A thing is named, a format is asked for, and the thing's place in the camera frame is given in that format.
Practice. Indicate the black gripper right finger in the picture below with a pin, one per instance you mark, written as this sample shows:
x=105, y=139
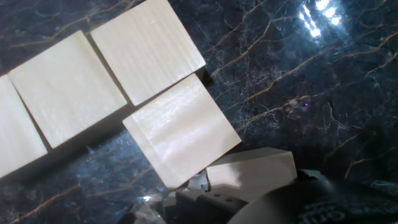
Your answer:
x=312, y=175

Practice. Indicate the large wooden cube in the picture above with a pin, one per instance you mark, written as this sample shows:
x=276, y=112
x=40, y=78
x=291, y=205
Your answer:
x=66, y=88
x=18, y=124
x=182, y=130
x=146, y=49
x=255, y=174

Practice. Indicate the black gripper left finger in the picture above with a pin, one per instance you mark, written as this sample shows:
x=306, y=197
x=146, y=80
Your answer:
x=211, y=208

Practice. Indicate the black marble pattern mat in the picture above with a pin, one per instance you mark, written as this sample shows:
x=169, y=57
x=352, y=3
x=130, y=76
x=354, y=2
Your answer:
x=311, y=93

